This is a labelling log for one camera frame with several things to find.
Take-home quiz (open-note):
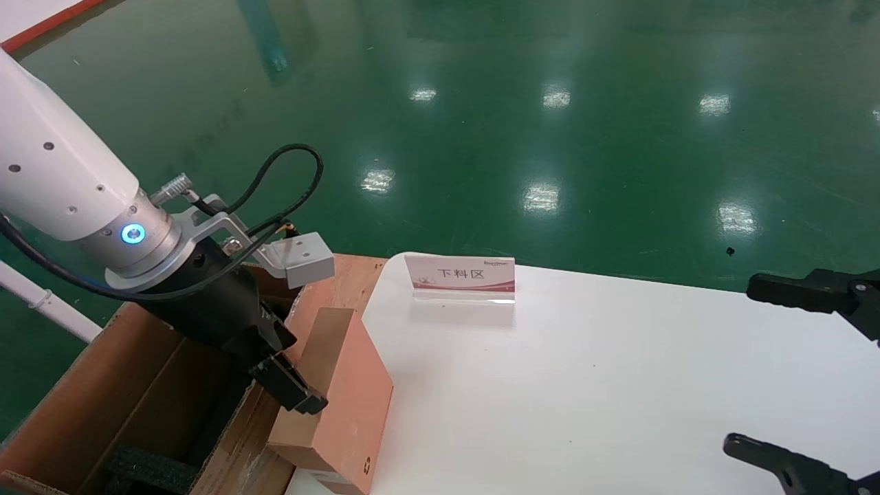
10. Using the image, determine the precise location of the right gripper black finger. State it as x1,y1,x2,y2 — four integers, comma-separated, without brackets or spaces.
746,268,880,342
722,433,880,495

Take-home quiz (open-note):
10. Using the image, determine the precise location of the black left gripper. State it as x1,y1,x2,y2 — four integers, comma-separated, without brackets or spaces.
140,236,329,416

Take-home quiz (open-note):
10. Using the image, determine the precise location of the small cardboard box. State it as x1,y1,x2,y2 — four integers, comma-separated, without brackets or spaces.
267,307,394,495

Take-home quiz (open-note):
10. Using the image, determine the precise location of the large open cardboard box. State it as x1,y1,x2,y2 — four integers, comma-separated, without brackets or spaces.
0,265,324,495

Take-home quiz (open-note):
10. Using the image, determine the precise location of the wooden board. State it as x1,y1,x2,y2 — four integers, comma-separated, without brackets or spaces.
285,254,386,338

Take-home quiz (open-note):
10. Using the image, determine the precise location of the black foam block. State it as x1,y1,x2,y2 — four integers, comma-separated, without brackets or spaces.
103,443,200,495

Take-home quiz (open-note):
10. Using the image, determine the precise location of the acrylic sign with red stripe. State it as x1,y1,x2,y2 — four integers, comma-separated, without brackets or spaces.
404,254,516,305

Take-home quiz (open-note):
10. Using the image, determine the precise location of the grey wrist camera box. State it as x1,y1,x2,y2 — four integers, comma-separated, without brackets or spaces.
265,232,336,289

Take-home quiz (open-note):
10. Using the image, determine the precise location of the silver camera mount bracket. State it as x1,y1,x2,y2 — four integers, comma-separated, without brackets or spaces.
175,195,289,276

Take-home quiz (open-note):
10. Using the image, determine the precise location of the thick black looped cable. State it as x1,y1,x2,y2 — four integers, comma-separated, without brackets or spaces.
150,143,325,238

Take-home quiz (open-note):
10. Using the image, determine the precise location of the white metal pipe frame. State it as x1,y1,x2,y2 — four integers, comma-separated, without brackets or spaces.
0,261,102,343

